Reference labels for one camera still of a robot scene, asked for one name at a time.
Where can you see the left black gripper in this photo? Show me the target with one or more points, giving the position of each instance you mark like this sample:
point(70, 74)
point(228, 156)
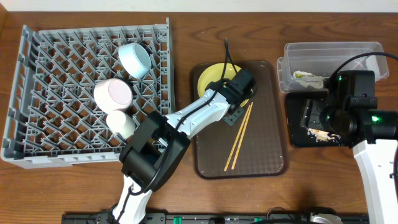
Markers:
point(236, 115)

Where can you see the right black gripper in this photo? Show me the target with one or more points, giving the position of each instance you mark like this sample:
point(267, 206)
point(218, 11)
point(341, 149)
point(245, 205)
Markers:
point(311, 114)

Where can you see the white tissue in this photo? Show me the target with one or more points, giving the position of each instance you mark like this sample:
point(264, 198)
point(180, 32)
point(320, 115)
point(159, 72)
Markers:
point(310, 82)

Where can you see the yellow round plate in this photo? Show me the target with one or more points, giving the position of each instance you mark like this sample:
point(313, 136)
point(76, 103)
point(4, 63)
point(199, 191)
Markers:
point(212, 74)

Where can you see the light blue bowl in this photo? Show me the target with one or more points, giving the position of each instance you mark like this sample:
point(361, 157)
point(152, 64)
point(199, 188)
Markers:
point(135, 60)

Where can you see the small white cup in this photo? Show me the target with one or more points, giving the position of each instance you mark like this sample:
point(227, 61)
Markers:
point(120, 123)

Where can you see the pink white bowl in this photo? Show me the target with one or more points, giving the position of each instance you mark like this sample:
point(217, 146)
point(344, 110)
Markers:
point(112, 94)

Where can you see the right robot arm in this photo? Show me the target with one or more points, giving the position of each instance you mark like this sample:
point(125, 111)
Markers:
point(350, 111)

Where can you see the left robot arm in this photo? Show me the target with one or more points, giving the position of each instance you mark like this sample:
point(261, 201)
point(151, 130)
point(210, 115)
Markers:
point(157, 147)

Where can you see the grey plastic dishwasher rack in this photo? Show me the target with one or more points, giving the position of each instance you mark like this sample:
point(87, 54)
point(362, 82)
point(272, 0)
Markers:
point(52, 119)

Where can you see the food scraps pile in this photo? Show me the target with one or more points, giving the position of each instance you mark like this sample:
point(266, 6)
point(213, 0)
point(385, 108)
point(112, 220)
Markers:
point(323, 136)

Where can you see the black rectangular tray bin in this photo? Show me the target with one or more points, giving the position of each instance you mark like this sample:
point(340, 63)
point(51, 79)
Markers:
point(294, 106)

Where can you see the dark brown serving tray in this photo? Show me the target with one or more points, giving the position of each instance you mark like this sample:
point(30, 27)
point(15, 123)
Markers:
point(263, 150)

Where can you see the clear plastic bin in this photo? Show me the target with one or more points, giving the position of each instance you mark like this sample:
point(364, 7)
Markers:
point(318, 58)

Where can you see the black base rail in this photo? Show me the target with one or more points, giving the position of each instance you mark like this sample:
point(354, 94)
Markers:
point(274, 215)

